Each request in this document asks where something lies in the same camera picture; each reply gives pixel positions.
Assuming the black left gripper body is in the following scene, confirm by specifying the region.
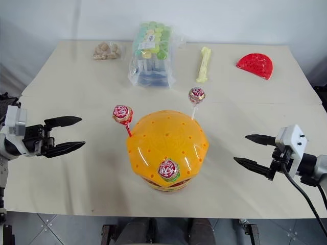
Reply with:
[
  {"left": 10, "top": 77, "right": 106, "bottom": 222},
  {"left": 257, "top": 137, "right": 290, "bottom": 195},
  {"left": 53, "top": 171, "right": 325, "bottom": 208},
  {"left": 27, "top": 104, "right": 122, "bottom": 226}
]
[{"left": 22, "top": 124, "right": 56, "bottom": 157}]

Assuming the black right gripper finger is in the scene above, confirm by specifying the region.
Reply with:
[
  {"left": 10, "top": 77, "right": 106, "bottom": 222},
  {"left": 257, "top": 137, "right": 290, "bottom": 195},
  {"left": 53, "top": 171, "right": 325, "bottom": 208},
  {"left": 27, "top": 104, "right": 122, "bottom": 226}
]
[
  {"left": 233, "top": 157, "right": 272, "bottom": 177},
  {"left": 245, "top": 134, "right": 277, "bottom": 147}
]

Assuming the plastic bag of bottles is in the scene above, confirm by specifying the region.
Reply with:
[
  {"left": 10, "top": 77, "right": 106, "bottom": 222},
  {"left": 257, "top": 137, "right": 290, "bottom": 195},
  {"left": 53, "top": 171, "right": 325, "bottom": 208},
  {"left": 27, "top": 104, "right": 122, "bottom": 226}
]
[{"left": 127, "top": 21, "right": 188, "bottom": 89}]

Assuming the dark rounded shape under table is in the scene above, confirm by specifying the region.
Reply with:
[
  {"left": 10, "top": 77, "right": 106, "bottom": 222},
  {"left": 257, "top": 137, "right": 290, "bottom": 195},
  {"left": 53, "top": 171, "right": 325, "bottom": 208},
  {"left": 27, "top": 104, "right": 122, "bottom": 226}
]
[
  {"left": 189, "top": 218, "right": 218, "bottom": 245},
  {"left": 119, "top": 218, "right": 154, "bottom": 245}
]

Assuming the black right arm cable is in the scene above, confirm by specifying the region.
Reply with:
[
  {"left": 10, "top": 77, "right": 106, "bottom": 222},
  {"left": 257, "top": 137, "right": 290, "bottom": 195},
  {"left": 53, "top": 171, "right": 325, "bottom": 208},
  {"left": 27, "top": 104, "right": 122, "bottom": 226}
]
[{"left": 280, "top": 150, "right": 327, "bottom": 230}]

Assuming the yellow toy bone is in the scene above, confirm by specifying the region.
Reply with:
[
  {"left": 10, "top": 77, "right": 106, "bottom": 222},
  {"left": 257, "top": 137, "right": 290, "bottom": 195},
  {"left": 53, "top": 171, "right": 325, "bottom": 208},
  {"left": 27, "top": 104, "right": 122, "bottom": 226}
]
[{"left": 196, "top": 46, "right": 212, "bottom": 83}]

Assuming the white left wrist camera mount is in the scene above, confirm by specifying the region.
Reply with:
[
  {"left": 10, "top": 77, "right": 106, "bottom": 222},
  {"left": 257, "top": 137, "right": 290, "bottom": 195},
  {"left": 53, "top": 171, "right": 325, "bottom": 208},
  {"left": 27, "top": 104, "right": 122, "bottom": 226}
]
[{"left": 4, "top": 102, "right": 28, "bottom": 157}]

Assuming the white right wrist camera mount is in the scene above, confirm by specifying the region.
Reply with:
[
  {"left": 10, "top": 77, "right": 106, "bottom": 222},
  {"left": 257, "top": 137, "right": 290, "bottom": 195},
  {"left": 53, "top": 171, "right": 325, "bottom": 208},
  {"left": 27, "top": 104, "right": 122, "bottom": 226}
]
[{"left": 274, "top": 124, "right": 309, "bottom": 177}]

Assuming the black metal frame bracket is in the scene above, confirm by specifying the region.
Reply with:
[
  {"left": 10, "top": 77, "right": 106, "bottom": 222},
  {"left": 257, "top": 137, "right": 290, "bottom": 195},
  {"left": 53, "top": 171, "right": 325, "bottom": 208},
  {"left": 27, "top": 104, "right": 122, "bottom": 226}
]
[
  {"left": 239, "top": 218, "right": 260, "bottom": 245},
  {"left": 101, "top": 224, "right": 118, "bottom": 245}
]

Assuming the lollipop with hidden stick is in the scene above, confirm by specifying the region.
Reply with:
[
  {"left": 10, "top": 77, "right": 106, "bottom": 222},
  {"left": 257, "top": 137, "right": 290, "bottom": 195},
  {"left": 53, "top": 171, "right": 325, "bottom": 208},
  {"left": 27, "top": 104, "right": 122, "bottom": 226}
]
[{"left": 158, "top": 157, "right": 181, "bottom": 182}]

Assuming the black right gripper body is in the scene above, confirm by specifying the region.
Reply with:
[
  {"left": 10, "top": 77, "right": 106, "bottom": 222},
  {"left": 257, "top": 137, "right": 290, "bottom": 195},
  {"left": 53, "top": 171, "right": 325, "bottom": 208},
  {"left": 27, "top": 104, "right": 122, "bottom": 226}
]
[{"left": 267, "top": 145, "right": 293, "bottom": 181}]

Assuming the lollipop with red stick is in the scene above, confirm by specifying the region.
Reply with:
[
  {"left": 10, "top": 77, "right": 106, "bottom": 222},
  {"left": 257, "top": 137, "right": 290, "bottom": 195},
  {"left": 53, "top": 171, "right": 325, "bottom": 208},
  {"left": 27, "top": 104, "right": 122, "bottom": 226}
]
[{"left": 112, "top": 104, "right": 134, "bottom": 138}]

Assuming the lollipop with white stick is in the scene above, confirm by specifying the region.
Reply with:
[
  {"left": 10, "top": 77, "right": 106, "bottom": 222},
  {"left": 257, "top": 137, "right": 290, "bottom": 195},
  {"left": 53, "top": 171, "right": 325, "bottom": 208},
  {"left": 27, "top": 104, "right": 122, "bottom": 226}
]
[{"left": 188, "top": 86, "right": 206, "bottom": 120}]

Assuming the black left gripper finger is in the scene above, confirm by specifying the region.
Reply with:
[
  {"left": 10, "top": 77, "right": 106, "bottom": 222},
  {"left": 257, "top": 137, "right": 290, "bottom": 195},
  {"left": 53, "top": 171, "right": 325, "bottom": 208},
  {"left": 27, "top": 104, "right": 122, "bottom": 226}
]
[
  {"left": 43, "top": 141, "right": 86, "bottom": 159},
  {"left": 43, "top": 116, "right": 83, "bottom": 128}
]

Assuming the bag of brown snacks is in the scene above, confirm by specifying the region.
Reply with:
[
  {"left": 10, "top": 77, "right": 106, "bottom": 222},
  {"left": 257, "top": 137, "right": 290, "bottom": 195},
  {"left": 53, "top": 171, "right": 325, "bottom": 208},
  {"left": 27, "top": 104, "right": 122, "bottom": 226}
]
[{"left": 91, "top": 41, "right": 126, "bottom": 61}]

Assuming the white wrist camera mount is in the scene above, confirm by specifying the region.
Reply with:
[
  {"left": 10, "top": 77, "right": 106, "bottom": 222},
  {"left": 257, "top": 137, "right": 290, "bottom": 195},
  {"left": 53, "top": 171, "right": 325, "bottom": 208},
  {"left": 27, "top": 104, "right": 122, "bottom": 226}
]
[
  {"left": 274, "top": 124, "right": 309, "bottom": 177},
  {"left": 4, "top": 102, "right": 28, "bottom": 157}
]

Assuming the red watermelon slice toy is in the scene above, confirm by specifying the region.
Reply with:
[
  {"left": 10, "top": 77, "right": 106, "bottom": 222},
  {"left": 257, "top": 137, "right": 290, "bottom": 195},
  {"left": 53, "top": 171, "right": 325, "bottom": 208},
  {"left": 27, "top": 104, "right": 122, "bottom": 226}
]
[{"left": 235, "top": 52, "right": 274, "bottom": 81}]

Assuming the orange burger-shaped lollipop stand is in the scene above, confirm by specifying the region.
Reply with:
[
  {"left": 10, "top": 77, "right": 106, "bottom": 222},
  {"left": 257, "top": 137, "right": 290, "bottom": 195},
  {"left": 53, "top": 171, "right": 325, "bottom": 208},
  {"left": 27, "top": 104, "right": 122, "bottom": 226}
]
[{"left": 126, "top": 109, "right": 210, "bottom": 195}]

